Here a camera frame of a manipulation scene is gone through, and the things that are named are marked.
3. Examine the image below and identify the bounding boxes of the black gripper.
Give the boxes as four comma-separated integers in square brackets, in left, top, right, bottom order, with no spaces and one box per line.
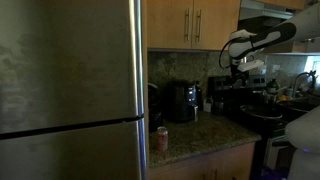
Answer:
[231,58,251,88]

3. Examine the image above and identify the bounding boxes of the wooden cabinet door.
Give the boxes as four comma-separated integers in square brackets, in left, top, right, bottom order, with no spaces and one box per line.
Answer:
[193,0,241,51]
[146,0,195,50]

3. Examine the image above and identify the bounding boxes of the dark robot base platform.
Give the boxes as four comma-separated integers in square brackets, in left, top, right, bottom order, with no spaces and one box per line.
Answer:
[259,165,292,180]

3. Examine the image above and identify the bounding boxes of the black air fryer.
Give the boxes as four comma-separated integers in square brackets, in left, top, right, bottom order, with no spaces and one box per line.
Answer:
[164,79,200,124]

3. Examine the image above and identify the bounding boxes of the black kitchen stove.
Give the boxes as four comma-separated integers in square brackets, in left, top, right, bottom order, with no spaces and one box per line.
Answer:
[207,74,294,180]

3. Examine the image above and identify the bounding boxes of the green dish soap bottle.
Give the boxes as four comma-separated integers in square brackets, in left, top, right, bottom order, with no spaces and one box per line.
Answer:
[266,78,281,95]

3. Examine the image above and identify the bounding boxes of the black frying pan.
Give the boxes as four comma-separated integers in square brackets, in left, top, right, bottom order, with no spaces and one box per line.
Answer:
[239,104,284,120]

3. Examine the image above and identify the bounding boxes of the small white box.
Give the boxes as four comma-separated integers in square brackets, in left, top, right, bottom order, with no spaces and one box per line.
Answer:
[202,97,214,114]

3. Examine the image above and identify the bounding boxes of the dark glass bottle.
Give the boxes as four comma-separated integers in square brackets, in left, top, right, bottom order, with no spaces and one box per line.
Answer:
[194,80,204,111]

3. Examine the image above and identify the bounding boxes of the chrome kitchen faucet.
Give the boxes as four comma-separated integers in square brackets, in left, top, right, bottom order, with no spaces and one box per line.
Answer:
[292,70,317,98]

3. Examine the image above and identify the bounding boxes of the kitchen sink basin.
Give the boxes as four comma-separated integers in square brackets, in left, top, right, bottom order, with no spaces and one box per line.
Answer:
[276,94,320,114]

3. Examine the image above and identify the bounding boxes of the bright kitchen window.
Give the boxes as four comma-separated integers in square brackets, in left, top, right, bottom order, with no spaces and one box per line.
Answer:
[304,54,320,85]

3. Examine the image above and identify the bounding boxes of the silver range hood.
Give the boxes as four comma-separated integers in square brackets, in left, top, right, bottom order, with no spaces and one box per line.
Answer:
[238,0,296,22]

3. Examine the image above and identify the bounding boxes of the wooden base cabinet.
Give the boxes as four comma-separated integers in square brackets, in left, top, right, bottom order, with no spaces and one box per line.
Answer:
[148,141,258,180]

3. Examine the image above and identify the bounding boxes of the wooden cabinet over hood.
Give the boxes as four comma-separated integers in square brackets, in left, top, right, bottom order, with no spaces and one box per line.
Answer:
[256,0,306,11]

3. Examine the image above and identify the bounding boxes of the tall wooden end panel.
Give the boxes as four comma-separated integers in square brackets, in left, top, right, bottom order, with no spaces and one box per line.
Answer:
[141,0,150,180]

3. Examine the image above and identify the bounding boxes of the stainless steel refrigerator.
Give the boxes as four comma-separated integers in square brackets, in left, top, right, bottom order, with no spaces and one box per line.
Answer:
[0,0,147,180]

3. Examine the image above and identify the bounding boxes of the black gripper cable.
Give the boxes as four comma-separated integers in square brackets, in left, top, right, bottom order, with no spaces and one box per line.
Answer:
[218,36,235,71]

